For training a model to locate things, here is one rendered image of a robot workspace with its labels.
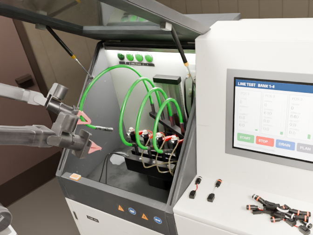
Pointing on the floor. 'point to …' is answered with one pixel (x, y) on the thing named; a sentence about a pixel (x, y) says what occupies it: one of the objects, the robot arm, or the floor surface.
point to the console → (212, 72)
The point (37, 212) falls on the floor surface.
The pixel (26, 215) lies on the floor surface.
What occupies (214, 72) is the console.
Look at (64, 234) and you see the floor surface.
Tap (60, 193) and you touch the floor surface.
